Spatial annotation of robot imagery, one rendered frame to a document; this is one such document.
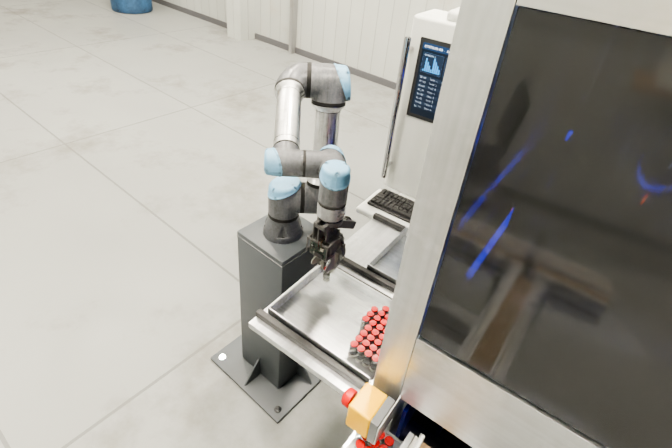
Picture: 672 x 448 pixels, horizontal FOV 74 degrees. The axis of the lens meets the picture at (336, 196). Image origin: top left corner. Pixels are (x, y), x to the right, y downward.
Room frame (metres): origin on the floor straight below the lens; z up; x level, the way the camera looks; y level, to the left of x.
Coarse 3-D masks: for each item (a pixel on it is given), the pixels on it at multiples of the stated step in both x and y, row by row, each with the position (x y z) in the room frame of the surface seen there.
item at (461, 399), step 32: (544, 0) 0.54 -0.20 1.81; (576, 0) 0.52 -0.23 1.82; (608, 0) 0.51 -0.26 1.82; (640, 0) 0.49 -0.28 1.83; (416, 352) 0.55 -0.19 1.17; (416, 384) 0.54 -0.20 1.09; (448, 384) 0.51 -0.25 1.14; (480, 384) 0.49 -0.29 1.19; (448, 416) 0.50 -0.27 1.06; (480, 416) 0.47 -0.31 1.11; (512, 416) 0.45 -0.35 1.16; (544, 416) 0.43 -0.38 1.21
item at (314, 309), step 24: (312, 288) 0.97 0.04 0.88; (336, 288) 0.98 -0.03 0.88; (360, 288) 0.98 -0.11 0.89; (288, 312) 0.87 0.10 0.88; (312, 312) 0.88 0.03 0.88; (336, 312) 0.89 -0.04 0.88; (360, 312) 0.90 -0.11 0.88; (312, 336) 0.80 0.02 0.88; (336, 336) 0.80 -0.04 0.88; (336, 360) 0.72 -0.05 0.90
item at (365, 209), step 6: (378, 192) 1.67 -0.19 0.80; (408, 198) 1.66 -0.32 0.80; (414, 198) 1.66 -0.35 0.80; (360, 204) 1.56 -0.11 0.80; (366, 204) 1.57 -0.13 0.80; (360, 210) 1.53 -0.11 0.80; (366, 210) 1.52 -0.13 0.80; (372, 210) 1.53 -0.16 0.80; (378, 210) 1.53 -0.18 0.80; (366, 216) 1.51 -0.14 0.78; (372, 216) 1.50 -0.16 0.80; (390, 216) 1.50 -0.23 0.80; (402, 222) 1.47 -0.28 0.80
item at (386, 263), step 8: (400, 232) 1.26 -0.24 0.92; (392, 240) 1.21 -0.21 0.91; (400, 240) 1.25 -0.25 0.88; (384, 248) 1.16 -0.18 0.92; (392, 248) 1.20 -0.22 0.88; (400, 248) 1.21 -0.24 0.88; (376, 256) 1.11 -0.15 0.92; (384, 256) 1.16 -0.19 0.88; (392, 256) 1.16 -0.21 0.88; (400, 256) 1.17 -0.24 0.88; (368, 264) 1.07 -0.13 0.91; (376, 264) 1.11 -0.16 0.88; (384, 264) 1.12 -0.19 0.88; (392, 264) 1.12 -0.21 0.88; (376, 272) 1.05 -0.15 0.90; (384, 272) 1.04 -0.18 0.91; (392, 272) 1.08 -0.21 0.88; (392, 280) 1.02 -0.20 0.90
